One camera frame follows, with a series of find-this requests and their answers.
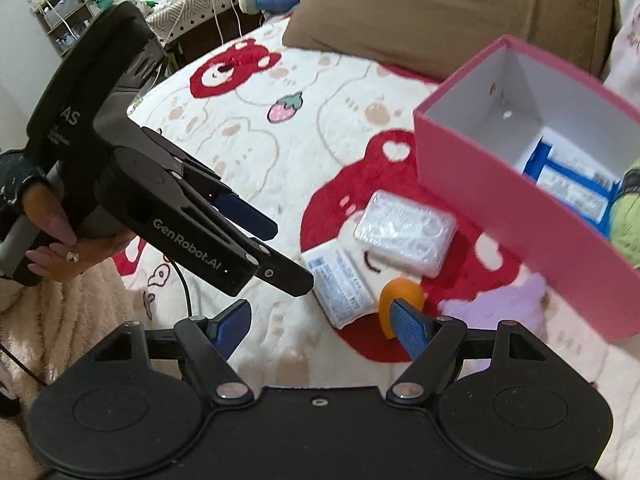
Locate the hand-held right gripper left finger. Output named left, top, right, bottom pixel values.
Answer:
left=95, top=299, right=253, bottom=407

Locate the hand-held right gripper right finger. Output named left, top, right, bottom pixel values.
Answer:
left=386, top=298, right=546, bottom=405

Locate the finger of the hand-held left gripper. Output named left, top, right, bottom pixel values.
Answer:
left=142, top=127, right=278, bottom=242
left=227, top=230, right=315, bottom=297

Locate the orange makeup sponge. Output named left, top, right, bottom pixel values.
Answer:
left=377, top=280, right=426, bottom=341

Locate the white wipes packet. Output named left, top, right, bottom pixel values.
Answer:
left=301, top=245, right=378, bottom=330

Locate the purple plush toy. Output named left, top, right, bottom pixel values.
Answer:
left=437, top=275, right=548, bottom=333

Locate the clear floss pick box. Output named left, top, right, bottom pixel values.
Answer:
left=354, top=190, right=458, bottom=278

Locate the pink cardboard box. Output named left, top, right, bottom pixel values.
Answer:
left=414, top=35, right=640, bottom=343

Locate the blue wipes packet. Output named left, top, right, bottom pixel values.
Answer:
left=522, top=135, right=621, bottom=238

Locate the green yarn ball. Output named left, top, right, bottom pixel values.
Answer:
left=607, top=157, right=640, bottom=268

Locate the person's left forearm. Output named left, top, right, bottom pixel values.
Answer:
left=0, top=150, right=48, bottom=211

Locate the person's left hand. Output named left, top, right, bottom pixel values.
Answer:
left=22, top=180, right=138, bottom=285

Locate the bear printed blanket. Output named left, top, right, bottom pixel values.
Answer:
left=112, top=22, right=640, bottom=411

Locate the white storage shelf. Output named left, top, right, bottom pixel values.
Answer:
left=30, top=0, right=96, bottom=58

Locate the table with patterned cloth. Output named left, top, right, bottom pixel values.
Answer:
left=145, top=0, right=261, bottom=43

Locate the cream fluffy garment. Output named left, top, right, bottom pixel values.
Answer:
left=0, top=260, right=166, bottom=480

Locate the brown pillow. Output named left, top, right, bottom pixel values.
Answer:
left=282, top=0, right=621, bottom=81

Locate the pink patterned pillow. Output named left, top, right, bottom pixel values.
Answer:
left=602, top=0, right=640, bottom=126

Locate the black cable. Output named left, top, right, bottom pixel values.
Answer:
left=165, top=259, right=196, bottom=320

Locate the white cable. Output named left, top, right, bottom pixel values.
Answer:
left=212, top=0, right=241, bottom=38

